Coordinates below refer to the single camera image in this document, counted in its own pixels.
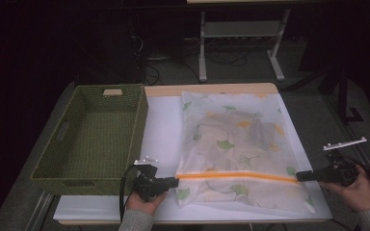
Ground person's left hand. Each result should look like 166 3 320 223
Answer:
126 191 168 217

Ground short aluminium rail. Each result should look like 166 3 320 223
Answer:
24 191 55 231

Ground green woven basket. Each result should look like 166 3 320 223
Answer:
29 84 149 196

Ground black floor cables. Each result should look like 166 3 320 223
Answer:
141 44 249 87

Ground white table mat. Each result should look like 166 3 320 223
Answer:
53 93 333 222

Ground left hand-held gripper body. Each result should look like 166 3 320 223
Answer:
132 156 169 203

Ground leaf print mesh laundry bag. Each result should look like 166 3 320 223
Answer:
175 90 316 215

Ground left hand-held gripper black cable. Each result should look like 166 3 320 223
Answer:
119 165 140 223

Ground person's right hand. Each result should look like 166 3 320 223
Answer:
319 165 370 213

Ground white metal desk frame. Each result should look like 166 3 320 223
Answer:
198 9 292 83

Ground black metal stand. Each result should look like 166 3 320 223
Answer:
317 62 364 125

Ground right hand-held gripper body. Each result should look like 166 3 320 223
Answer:
321 137 368 188

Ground beige garment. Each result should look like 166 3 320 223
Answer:
189 111 287 175

